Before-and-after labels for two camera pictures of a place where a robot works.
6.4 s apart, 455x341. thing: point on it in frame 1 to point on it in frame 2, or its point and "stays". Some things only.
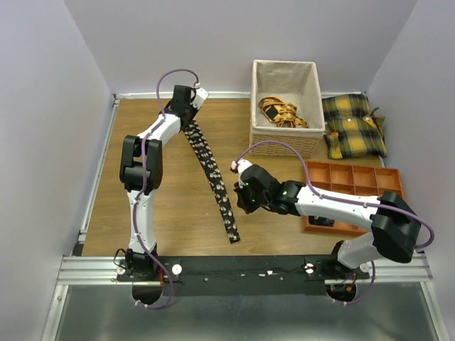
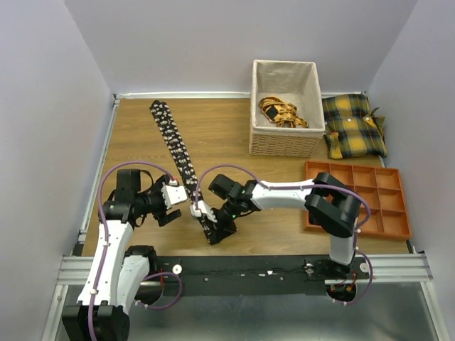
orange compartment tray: (361, 180) stays
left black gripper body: (192, 112) to (153, 202)
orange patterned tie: (281, 113) stays
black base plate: (243, 275) stays
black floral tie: (205, 153) to (180, 155)
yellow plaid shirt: (352, 129) stays
